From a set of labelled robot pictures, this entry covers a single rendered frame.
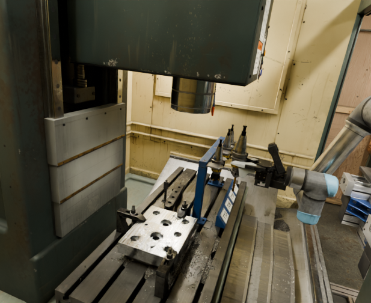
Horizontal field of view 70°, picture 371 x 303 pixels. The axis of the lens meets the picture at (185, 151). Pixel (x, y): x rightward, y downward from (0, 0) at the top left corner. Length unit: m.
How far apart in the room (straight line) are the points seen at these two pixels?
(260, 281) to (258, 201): 0.73
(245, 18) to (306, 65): 1.16
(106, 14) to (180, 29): 0.26
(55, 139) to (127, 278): 0.57
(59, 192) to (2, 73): 0.47
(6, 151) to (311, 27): 1.75
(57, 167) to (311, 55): 1.60
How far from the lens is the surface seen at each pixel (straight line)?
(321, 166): 1.13
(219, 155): 1.25
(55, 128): 1.06
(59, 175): 1.14
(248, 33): 0.84
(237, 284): 1.34
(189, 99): 0.93
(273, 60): 1.96
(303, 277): 1.63
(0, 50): 0.99
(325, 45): 1.98
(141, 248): 1.06
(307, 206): 1.05
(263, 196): 2.02
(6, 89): 1.00
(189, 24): 0.88
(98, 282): 1.08
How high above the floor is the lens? 1.68
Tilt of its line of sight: 20 degrees down
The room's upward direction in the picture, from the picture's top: 6 degrees clockwise
